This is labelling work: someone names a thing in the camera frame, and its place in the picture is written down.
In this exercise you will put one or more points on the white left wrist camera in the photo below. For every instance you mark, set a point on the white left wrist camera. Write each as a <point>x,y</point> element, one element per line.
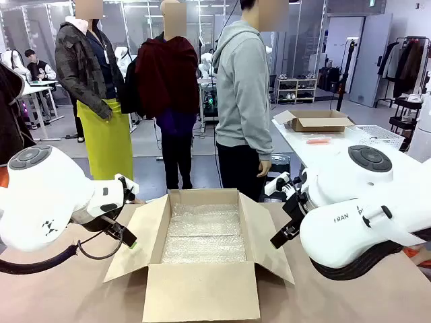
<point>129,190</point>

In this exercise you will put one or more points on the white shoe rack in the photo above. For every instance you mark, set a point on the white shoe rack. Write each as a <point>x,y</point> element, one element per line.
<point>296,90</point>

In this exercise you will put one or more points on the person in black-white jacket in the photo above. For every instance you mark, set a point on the person in black-white jacket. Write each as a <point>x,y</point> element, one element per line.
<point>39,69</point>

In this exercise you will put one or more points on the white background desk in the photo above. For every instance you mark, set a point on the white background desk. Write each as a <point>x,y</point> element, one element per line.
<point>40,97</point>

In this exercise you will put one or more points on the black tripod stand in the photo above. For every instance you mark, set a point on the black tripod stand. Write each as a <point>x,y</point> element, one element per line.
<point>347,74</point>

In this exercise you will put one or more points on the person in grey hoodie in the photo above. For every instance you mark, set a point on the person in grey hoodie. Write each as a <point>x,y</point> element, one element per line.
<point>242,101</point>

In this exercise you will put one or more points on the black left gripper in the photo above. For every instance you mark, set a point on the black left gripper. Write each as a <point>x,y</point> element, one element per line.
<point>112,227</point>

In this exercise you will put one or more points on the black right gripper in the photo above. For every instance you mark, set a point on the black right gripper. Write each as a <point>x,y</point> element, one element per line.
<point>297,207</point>

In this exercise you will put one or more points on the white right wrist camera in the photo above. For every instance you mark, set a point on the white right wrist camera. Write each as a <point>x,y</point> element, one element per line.
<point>274,185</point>

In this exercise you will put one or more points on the grey open door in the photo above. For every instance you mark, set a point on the grey open door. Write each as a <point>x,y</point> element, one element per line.
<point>370,60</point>

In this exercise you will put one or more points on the white plastic basket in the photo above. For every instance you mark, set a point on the white plastic basket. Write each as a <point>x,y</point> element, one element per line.
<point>380,136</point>

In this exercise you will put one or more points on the large cardboard box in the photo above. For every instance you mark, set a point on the large cardboard box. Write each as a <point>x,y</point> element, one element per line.
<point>202,289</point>

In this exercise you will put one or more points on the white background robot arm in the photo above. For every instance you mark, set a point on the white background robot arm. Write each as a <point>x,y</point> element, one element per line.
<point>206,65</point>

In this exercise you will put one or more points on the clear bubble wrap sheet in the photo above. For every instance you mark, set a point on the clear bubble wrap sheet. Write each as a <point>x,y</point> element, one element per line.
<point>205,235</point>

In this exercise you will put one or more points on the mannequin with dark red garment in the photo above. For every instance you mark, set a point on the mannequin with dark red garment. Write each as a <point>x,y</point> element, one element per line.
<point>168,80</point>

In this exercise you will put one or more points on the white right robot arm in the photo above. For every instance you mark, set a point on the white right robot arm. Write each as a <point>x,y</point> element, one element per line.
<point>350,208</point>

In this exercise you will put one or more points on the person's right hand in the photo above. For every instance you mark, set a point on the person's right hand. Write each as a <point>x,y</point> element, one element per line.
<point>265,169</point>

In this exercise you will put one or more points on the black utility cart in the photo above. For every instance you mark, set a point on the black utility cart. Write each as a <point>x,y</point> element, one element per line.
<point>405,114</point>

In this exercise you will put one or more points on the small cardboard box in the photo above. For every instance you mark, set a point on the small cardboard box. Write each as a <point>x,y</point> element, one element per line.
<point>320,122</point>

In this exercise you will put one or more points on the orange item in clear pack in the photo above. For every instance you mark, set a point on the orange item in clear pack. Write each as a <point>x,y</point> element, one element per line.
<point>316,141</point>

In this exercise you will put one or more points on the mannequin camo jacket yellow skirt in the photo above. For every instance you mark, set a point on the mannequin camo jacket yellow skirt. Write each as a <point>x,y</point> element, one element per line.
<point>107,141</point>

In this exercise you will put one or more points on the mannequin dark jacket orange skirt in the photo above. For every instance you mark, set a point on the mannequin dark jacket orange skirt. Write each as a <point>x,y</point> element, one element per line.
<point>10,114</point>

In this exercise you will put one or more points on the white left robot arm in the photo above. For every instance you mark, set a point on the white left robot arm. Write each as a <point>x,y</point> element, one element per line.
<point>43,198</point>

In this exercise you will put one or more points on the black clothes rack with coats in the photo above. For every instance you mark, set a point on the black clothes rack with coats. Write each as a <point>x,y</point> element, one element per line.
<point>407,64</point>

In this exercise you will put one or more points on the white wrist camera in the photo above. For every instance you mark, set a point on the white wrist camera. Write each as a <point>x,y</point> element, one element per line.
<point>274,185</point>
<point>129,190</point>

